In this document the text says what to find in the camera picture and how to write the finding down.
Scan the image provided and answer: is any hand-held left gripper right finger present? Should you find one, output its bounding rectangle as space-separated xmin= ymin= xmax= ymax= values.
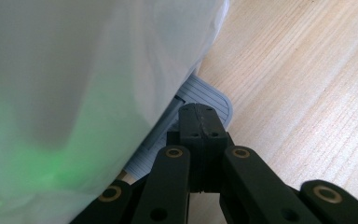
xmin=195 ymin=103 xmax=235 ymax=194

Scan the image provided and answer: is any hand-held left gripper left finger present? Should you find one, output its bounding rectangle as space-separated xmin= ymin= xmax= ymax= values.
xmin=177 ymin=103 xmax=205 ymax=194

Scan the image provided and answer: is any white plastic trash bag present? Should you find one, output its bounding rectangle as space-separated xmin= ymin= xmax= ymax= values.
xmin=0 ymin=0 xmax=231 ymax=224

